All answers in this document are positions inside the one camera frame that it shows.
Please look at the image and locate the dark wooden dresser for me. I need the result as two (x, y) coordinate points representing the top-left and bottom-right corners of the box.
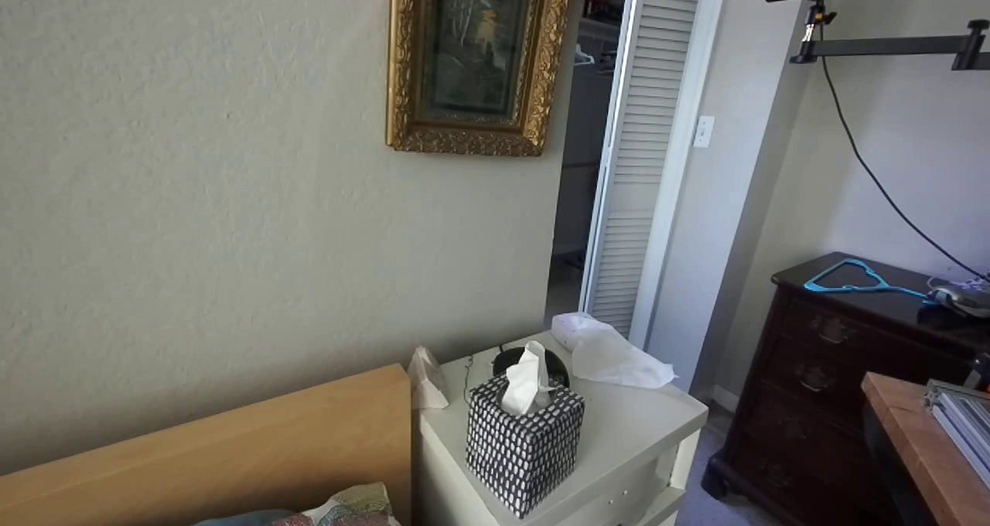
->
(702, 252), (990, 524)

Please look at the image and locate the white tissue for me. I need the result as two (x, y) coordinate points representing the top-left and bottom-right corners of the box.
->
(500, 341), (555, 417)

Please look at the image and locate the crumpled white paper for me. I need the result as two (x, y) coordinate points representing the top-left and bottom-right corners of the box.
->
(406, 346), (450, 411)

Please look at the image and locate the black round object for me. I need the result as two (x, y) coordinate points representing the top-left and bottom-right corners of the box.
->
(492, 346), (572, 391)

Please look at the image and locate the white louvered door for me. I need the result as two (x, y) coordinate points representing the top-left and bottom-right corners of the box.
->
(580, 0), (707, 338)

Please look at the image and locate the black cable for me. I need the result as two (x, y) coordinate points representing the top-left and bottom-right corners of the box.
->
(818, 37), (990, 281)

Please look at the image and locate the light wooden headboard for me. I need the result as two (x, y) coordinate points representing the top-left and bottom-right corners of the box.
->
(0, 364), (413, 526)

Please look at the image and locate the gold framed painting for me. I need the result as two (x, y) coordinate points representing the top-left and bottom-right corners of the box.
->
(386, 0), (571, 158)

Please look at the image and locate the blue clothes hanger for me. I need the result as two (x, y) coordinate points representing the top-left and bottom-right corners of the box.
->
(803, 258), (941, 302)

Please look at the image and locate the grey device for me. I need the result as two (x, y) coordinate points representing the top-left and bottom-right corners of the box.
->
(927, 278), (990, 319)

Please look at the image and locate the black white patterned tissue box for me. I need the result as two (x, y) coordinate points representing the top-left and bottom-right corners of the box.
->
(466, 376), (585, 519)

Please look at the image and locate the white drawer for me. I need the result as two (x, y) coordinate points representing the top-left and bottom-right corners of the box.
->
(576, 464), (686, 526)

